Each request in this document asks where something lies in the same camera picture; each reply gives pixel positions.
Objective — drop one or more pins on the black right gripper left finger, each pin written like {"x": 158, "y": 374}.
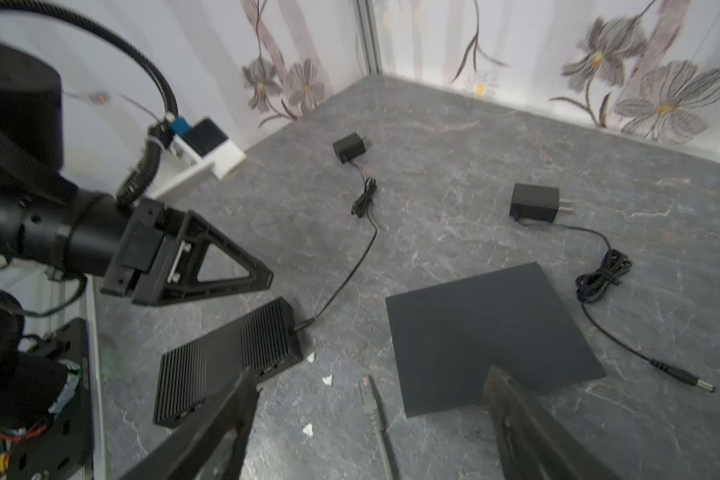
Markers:
{"x": 212, "y": 442}

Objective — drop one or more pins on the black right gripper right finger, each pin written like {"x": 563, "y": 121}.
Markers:
{"x": 530, "y": 442}

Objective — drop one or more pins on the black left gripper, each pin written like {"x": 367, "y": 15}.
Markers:
{"x": 167, "y": 257}

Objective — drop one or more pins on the slim ribbed black switch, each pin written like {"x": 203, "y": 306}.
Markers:
{"x": 263, "y": 341}

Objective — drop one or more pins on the black power adapter with cable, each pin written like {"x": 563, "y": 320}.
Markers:
{"x": 347, "y": 150}

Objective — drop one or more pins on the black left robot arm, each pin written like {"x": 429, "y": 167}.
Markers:
{"x": 44, "y": 217}

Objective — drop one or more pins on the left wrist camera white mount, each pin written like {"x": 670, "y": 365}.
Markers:
{"x": 198, "y": 153}

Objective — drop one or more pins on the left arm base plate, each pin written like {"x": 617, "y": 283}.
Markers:
{"x": 53, "y": 384}

